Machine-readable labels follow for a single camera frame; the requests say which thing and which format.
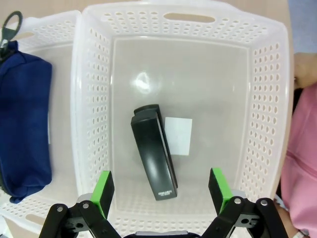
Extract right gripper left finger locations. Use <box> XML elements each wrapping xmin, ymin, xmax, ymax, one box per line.
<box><xmin>42</xmin><ymin>170</ymin><xmax>124</xmax><ymax>238</ymax></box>

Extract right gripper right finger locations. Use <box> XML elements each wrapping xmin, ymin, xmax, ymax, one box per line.
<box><xmin>202</xmin><ymin>168</ymin><xmax>289</xmax><ymax>238</ymax></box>

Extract black stapler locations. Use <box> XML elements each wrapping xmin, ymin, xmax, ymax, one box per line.
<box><xmin>130</xmin><ymin>104</ymin><xmax>179</xmax><ymax>202</ymax></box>

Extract blue zip pencil case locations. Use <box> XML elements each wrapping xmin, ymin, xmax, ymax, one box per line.
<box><xmin>0</xmin><ymin>11</ymin><xmax>53</xmax><ymax>204</ymax></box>

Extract person's right hand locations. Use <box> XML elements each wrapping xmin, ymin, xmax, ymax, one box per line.
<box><xmin>293</xmin><ymin>52</ymin><xmax>317</xmax><ymax>89</ymax></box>

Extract white paper label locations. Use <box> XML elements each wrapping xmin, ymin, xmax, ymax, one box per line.
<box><xmin>164</xmin><ymin>117</ymin><xmax>193</xmax><ymax>157</ymax></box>

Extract silver wrist watch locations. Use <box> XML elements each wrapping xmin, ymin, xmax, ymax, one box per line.
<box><xmin>296</xmin><ymin>224</ymin><xmax>312</xmax><ymax>238</ymax></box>

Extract person in pink hoodie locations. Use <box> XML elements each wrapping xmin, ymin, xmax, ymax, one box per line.
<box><xmin>279</xmin><ymin>83</ymin><xmax>317</xmax><ymax>231</ymax></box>

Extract white perforated plastic basket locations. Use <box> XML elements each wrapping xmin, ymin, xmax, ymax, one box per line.
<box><xmin>0</xmin><ymin>9</ymin><xmax>82</xmax><ymax>225</ymax></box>
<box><xmin>70</xmin><ymin>3</ymin><xmax>298</xmax><ymax>238</ymax></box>

